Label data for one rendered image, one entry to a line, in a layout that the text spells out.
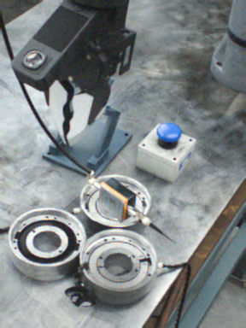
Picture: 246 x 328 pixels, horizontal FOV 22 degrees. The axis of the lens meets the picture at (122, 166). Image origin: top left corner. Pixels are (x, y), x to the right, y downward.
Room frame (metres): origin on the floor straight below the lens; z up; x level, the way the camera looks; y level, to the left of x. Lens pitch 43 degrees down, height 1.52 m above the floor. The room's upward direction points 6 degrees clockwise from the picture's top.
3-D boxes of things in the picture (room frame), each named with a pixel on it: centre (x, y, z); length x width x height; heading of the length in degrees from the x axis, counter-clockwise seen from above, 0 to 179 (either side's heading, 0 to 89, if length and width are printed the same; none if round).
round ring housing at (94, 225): (0.66, 0.00, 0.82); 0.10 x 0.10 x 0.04
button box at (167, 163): (0.80, -0.07, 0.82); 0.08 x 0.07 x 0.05; 153
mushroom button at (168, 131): (0.80, -0.07, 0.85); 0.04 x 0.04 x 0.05
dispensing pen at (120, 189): (0.64, -0.02, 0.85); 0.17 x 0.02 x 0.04; 51
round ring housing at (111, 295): (0.55, -0.01, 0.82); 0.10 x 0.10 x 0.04
